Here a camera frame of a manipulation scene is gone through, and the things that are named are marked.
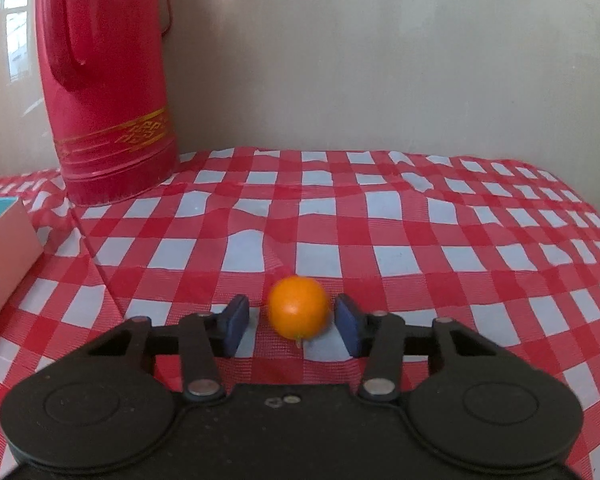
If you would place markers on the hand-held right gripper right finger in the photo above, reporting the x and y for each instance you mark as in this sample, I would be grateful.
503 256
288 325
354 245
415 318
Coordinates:
347 325

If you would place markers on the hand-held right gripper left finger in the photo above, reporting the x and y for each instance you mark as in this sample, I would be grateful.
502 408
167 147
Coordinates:
237 324

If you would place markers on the orange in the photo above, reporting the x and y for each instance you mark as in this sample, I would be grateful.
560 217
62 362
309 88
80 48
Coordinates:
298 307

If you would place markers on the colourful cardboard box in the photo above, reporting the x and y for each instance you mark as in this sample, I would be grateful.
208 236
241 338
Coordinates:
5 260

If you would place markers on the red white checked tablecloth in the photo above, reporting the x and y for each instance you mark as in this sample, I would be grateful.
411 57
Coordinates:
405 240

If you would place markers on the red thermos flask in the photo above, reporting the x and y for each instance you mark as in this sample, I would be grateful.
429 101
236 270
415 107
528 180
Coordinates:
105 85

